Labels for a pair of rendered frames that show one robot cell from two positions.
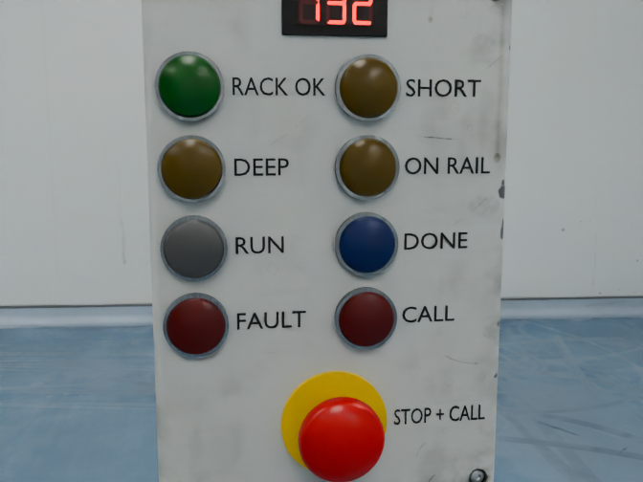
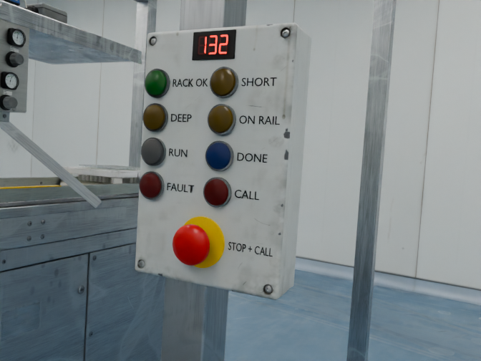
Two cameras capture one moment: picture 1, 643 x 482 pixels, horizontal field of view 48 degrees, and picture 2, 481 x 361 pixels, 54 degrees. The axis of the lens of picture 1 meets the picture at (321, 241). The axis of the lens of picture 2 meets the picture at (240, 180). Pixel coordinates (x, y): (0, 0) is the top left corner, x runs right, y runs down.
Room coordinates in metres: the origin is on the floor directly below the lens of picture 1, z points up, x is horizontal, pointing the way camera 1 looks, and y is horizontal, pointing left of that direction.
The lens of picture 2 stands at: (-0.03, -0.30, 0.94)
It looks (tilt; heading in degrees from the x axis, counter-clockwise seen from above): 3 degrees down; 35
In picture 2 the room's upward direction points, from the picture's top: 4 degrees clockwise
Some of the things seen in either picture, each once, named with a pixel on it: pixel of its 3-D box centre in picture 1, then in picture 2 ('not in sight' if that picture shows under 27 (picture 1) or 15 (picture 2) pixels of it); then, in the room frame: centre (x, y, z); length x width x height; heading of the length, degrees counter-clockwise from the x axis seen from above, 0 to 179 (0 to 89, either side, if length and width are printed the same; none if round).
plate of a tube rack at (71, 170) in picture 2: not in sight; (114, 172); (1.04, 0.96, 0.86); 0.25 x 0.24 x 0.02; 99
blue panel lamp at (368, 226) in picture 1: (366, 244); (218, 155); (0.33, -0.02, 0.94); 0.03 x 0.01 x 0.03; 99
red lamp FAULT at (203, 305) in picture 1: (195, 326); (150, 185); (0.32, 0.06, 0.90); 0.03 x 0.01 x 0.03; 99
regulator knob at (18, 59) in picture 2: not in sight; (16, 56); (0.53, 0.70, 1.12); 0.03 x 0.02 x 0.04; 9
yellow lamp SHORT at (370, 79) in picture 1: (368, 88); (222, 82); (0.33, -0.02, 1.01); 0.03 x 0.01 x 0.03; 99
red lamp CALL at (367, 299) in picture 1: (366, 319); (216, 192); (0.33, -0.02, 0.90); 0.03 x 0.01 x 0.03; 99
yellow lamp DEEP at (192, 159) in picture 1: (191, 168); (154, 117); (0.32, 0.06, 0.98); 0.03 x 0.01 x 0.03; 99
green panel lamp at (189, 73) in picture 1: (189, 86); (156, 82); (0.32, 0.06, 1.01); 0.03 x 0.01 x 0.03; 99
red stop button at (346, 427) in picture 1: (336, 427); (198, 243); (0.33, -0.01, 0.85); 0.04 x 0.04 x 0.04; 9
